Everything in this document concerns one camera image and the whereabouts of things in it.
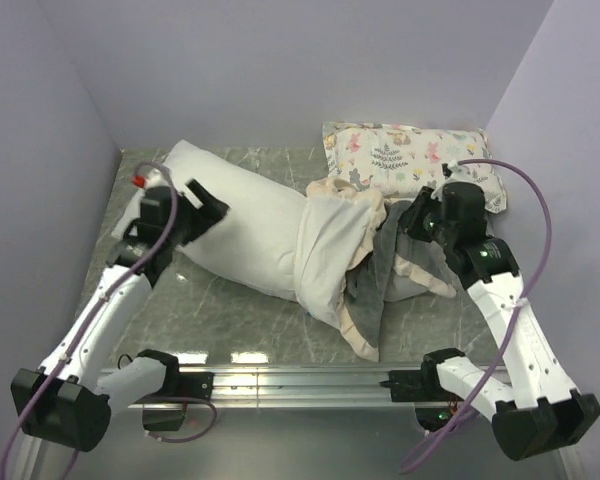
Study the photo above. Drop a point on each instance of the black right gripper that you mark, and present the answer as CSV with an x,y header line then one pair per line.
x,y
411,221

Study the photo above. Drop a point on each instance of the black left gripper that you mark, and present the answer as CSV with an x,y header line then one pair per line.
x,y
207,214

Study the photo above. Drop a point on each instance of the white pillow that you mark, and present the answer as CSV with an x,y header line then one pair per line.
x,y
255,244

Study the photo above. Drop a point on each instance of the grey and cream ruffled pillowcase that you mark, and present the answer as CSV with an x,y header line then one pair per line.
x,y
351,258

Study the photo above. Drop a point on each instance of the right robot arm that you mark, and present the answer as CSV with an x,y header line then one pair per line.
x,y
540,409

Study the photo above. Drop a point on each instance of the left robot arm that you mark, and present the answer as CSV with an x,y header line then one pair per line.
x,y
66,400

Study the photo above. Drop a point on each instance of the animal print pillow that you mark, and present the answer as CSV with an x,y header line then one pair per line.
x,y
397,159

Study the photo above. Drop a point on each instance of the right base electronics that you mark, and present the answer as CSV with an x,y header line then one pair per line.
x,y
431,420

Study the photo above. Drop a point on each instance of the black left base box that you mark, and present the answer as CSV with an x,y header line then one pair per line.
x,y
163,417

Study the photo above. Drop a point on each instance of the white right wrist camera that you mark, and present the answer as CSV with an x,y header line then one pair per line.
x,y
453,172

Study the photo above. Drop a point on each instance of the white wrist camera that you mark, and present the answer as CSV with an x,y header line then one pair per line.
x,y
153,179
453,172

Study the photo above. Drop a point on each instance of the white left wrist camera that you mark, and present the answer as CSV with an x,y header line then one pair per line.
x,y
153,179

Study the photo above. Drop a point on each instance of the aluminium mounting rail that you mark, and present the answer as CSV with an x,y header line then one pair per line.
x,y
247,349

